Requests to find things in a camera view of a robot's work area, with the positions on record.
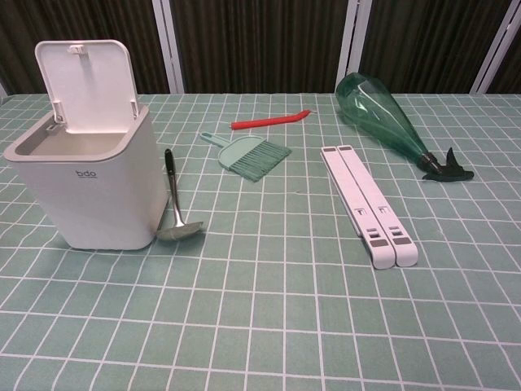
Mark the green grid tablecloth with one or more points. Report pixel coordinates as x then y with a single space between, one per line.
260 285

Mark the white trash bin lid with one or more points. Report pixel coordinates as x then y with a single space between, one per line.
85 77
77 203

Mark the small green hand brush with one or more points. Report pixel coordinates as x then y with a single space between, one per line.
260 161

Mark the red crevice brush stick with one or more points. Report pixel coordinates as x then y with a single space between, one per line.
264 121

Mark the white folding laptop stand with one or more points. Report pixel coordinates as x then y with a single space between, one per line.
368 203

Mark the green spray bottle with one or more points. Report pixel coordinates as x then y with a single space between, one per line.
378 116

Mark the dark ribbed partition panel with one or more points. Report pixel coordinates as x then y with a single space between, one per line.
77 24
431 40
260 45

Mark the white partition frame post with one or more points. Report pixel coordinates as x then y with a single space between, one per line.
169 45
498 47
353 45

